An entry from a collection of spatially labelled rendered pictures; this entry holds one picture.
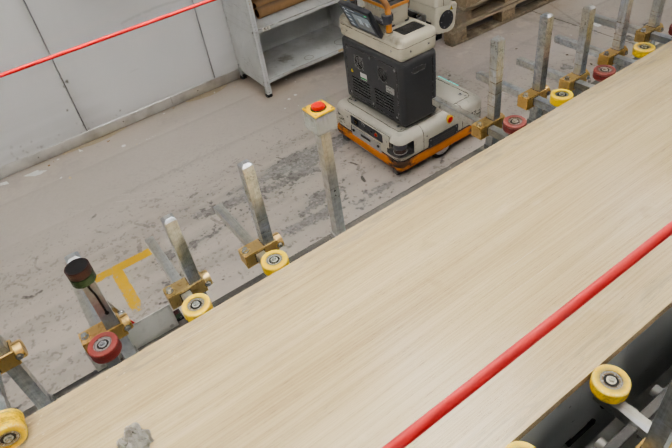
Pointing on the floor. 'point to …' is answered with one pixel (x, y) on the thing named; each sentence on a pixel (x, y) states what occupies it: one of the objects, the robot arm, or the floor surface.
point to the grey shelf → (276, 62)
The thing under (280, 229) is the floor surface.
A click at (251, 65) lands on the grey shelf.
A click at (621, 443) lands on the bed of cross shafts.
